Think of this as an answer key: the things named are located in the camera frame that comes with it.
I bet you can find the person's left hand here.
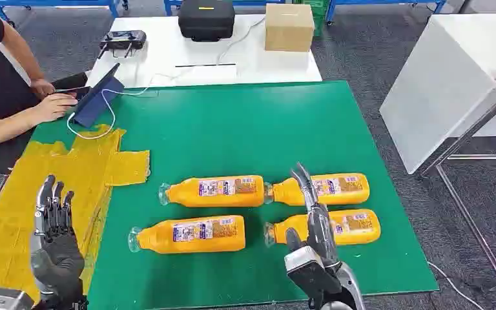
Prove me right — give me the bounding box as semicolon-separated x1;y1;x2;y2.
30;78;57;100

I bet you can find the blue tablet case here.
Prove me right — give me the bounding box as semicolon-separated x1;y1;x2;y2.
73;63;125;129

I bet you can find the cardboard box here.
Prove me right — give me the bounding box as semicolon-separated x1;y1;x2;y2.
265;3;316;53

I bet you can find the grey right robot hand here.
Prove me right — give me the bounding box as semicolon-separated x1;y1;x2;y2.
285;162;341;269

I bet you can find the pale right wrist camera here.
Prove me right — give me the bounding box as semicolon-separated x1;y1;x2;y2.
284;245;325;274

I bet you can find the person's right hand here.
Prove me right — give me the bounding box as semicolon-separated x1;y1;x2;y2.
32;92;79;125

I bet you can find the white floor cable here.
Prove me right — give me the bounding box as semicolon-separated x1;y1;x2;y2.
426;261;486;310

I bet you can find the yellow sheet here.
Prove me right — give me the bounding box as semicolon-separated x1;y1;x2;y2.
0;125;151;305

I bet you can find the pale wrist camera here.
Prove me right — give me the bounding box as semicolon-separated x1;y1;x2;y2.
0;286;35;310
284;245;325;274

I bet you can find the green mat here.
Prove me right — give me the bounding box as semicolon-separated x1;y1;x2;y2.
30;80;439;310

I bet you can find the thin white cable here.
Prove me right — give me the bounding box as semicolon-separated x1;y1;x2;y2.
216;16;267;66

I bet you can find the white charging cable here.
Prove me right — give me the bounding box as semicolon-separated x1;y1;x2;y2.
66;68;198;141

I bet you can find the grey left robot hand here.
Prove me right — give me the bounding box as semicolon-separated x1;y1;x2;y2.
30;174;87;305

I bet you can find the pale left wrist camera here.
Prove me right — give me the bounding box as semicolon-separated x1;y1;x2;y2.
0;286;35;310

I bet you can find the orange drink bottle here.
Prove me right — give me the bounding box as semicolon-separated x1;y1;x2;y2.
159;174;266;209
264;172;371;207
264;209;382;248
128;215;247;255

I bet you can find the green crate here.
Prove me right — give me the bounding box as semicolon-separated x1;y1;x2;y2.
293;0;331;37

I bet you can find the black carrying case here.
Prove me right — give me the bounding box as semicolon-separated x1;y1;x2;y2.
178;0;236;43

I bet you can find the blue metal frame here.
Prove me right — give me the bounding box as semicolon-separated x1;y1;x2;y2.
163;0;287;16
325;0;447;25
0;0;121;21

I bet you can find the white side table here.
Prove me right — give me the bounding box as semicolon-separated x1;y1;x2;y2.
379;12;496;175

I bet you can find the black rounded object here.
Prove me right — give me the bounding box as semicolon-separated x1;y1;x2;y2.
51;72;89;90

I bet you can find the black remote controller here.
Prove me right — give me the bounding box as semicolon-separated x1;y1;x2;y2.
98;30;147;59

